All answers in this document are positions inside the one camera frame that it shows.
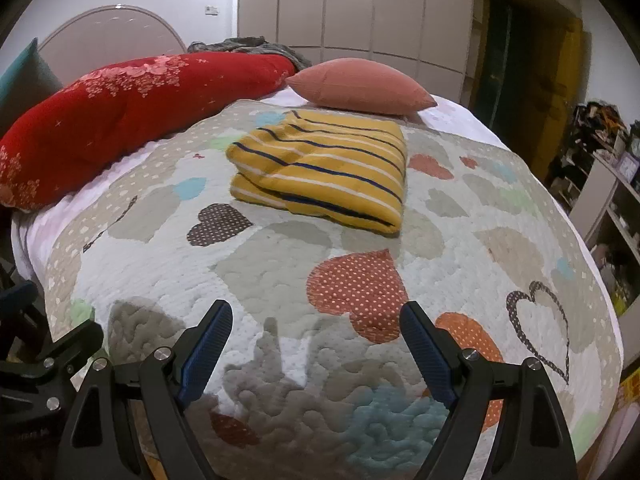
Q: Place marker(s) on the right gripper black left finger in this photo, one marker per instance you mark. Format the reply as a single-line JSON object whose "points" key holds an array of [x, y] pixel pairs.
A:
{"points": [[100, 439]]}

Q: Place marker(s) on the yellow striped knit sweater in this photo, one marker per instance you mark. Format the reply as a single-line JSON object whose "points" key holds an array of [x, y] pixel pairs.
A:
{"points": [[349, 169]]}

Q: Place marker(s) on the pink white fleece bedsheet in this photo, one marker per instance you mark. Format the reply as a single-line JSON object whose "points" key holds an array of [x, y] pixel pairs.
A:
{"points": [[33, 235]]}

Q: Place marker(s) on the white cluttered shelf unit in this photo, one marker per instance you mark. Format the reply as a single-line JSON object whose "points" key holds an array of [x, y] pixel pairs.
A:
{"points": [[603, 207]]}

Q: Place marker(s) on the heart patterned patchwork quilt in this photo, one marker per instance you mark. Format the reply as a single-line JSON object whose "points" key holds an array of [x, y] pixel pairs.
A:
{"points": [[315, 380]]}

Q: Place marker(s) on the red floral bolster pillow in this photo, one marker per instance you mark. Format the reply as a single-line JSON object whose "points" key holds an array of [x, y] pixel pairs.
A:
{"points": [[67, 140]]}

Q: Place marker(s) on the small purple alarm clock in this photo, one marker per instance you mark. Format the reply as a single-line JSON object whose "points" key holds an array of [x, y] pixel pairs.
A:
{"points": [[628, 166]]}

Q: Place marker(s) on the teal cushion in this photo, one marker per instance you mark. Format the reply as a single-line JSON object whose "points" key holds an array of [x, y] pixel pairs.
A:
{"points": [[27, 82]]}

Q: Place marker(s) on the white arched headboard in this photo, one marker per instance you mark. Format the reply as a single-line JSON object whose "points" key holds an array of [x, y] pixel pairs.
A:
{"points": [[107, 35]]}

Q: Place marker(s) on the pink square cushion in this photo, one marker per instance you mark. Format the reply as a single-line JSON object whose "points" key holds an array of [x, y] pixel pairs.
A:
{"points": [[361, 86]]}

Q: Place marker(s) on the brown wooden door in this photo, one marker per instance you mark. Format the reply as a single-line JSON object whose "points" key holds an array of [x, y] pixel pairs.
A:
{"points": [[558, 70]]}

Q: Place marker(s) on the grey knitted blanket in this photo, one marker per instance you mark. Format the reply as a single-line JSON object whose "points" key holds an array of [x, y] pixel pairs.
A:
{"points": [[252, 45]]}

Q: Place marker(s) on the beige wardrobe doors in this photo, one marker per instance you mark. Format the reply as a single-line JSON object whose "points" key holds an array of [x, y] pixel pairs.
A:
{"points": [[428, 40]]}

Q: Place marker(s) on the white wall switch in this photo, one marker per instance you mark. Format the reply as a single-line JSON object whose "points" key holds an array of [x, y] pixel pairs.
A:
{"points": [[212, 10]]}

